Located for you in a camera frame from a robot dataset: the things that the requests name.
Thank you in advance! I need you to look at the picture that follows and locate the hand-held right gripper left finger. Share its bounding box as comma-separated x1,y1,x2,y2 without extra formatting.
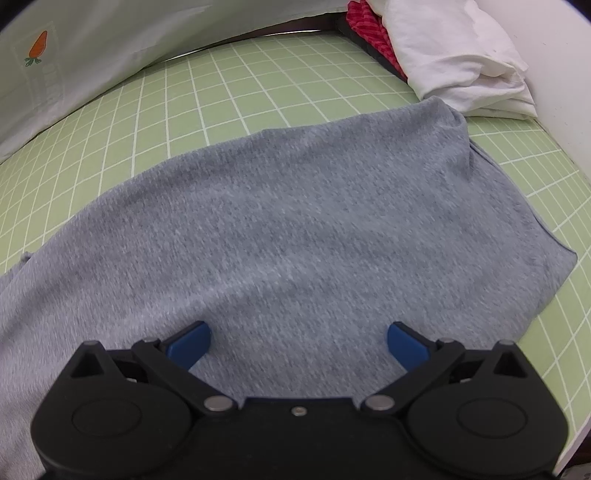
67,320,236,417

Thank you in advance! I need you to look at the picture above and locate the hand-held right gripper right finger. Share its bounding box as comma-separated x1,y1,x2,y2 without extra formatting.
359,322,533,417

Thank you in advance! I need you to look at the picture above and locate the grey printed sheet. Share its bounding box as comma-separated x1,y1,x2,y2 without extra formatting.
0,0,352,163

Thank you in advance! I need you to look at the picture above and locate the white garment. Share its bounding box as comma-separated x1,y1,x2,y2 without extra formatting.
369,0,539,121

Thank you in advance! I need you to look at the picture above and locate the green grid mat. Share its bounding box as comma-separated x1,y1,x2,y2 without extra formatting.
0,34,591,477

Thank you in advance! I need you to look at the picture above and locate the red striped garment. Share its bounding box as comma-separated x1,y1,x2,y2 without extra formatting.
346,0,410,82

